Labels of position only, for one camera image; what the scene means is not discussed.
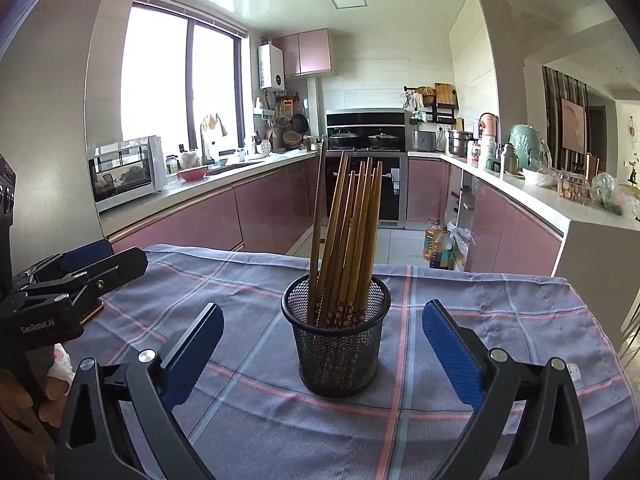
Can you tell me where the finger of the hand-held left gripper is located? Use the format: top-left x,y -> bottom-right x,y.
10,238 -> 115,292
22,247 -> 149,322

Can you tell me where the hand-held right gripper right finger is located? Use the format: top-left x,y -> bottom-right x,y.
422,300 -> 592,480

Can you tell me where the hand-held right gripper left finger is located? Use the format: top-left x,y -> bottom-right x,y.
56,302 -> 225,480

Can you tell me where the black mesh utensil holder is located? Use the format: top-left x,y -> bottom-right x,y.
281,274 -> 392,397

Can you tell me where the bunch of wooden chopsticks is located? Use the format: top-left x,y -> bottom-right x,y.
306,141 -> 385,331

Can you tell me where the person's left hand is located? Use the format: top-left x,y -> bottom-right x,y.
0,344 -> 76,438

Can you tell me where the grey plaid tablecloth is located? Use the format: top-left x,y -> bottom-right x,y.
65,244 -> 638,480

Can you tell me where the white toaster oven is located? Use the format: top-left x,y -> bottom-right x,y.
87,135 -> 168,213

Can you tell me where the white kitchen countertop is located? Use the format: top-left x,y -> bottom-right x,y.
97,152 -> 326,236
407,150 -> 640,233

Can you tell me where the cooking oil bottle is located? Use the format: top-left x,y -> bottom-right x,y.
424,218 -> 453,262

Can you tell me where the white plastic bag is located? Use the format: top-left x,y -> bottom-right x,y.
446,220 -> 474,261

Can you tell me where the pink base cabinet run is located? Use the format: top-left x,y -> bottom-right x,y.
406,156 -> 565,276
105,152 -> 323,257

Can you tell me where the black built-in oven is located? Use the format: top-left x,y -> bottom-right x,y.
320,152 -> 409,229

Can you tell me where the beige hanging rag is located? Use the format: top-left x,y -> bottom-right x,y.
201,112 -> 228,136

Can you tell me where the kitchen window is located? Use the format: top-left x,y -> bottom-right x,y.
120,2 -> 249,149

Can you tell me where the clear plastic egg box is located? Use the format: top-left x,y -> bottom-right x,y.
557,171 -> 590,205

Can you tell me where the stainless steel stockpot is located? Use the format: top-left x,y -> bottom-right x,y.
447,130 -> 474,157

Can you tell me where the green kitchen appliance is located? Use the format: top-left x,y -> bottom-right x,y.
509,124 -> 544,171

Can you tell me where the bag of green vegetables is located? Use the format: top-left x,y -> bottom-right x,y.
590,172 -> 624,216

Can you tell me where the black wok with lid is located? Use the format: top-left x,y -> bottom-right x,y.
327,129 -> 360,150

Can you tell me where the white water heater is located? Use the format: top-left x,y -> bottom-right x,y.
257,44 -> 286,92

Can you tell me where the black range hood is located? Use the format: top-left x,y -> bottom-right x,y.
326,109 -> 407,136

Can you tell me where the white vertical pipe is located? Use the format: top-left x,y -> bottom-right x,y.
307,77 -> 319,136

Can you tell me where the black wall rack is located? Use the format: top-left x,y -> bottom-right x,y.
431,82 -> 459,126

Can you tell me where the framed wall picture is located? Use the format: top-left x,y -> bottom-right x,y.
559,97 -> 587,155

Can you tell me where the pink wall cabinet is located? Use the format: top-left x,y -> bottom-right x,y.
272,28 -> 333,78

